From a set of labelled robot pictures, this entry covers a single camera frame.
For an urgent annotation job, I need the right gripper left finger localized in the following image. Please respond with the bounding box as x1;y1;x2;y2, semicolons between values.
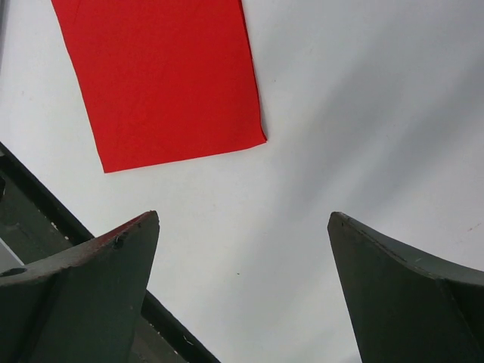
1;211;160;362

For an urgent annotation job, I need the red paper napkin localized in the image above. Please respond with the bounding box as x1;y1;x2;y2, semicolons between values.
53;1;267;173

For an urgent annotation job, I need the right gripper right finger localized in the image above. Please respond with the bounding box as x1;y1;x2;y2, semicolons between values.
327;212;483;362

